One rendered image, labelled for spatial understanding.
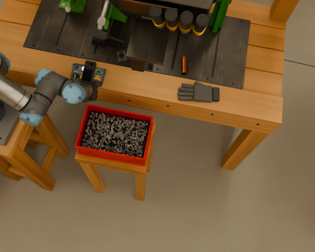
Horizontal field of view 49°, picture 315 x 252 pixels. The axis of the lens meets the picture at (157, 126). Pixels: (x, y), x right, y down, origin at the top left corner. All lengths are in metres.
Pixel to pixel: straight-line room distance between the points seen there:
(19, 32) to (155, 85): 0.76
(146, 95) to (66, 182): 1.07
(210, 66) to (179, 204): 1.05
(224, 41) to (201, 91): 0.34
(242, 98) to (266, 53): 0.31
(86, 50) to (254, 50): 0.85
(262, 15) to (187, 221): 1.36
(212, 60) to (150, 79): 0.33
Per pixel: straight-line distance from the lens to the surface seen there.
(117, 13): 1.60
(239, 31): 1.93
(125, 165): 1.64
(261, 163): 2.62
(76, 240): 2.42
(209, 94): 1.67
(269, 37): 1.98
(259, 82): 1.82
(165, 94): 1.67
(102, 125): 1.62
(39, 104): 1.33
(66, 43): 1.85
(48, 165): 2.30
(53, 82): 1.36
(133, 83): 1.69
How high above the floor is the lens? 2.38
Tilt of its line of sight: 68 degrees down
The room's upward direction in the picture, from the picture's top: 7 degrees clockwise
